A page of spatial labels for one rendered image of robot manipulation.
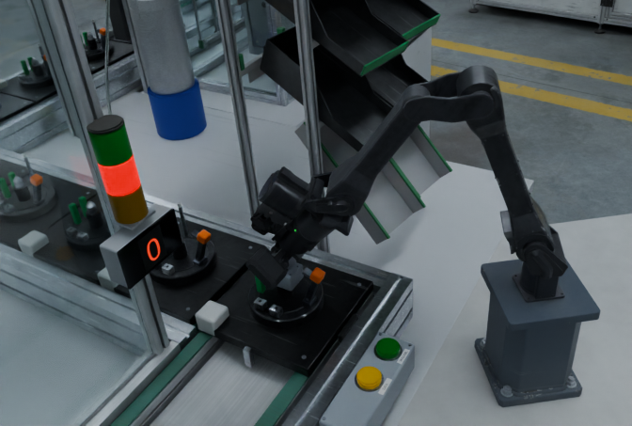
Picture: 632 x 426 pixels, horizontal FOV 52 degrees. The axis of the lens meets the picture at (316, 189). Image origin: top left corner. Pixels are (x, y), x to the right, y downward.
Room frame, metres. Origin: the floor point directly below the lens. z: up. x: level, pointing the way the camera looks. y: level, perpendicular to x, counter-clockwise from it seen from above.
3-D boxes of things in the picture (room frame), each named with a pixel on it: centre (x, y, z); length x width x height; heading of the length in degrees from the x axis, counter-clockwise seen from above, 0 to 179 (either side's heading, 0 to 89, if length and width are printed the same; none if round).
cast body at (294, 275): (0.90, 0.08, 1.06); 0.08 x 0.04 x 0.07; 57
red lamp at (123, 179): (0.80, 0.28, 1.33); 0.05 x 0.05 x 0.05
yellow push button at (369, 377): (0.70, -0.06, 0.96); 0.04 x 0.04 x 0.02
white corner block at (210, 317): (0.86, 0.21, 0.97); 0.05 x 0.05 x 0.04; 56
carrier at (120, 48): (2.28, 0.75, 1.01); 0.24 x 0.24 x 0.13; 56
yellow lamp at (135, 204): (0.80, 0.28, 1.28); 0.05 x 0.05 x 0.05
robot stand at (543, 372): (0.77, -0.35, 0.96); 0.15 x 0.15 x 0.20; 3
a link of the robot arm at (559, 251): (0.77, -0.34, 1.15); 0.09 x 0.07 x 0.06; 169
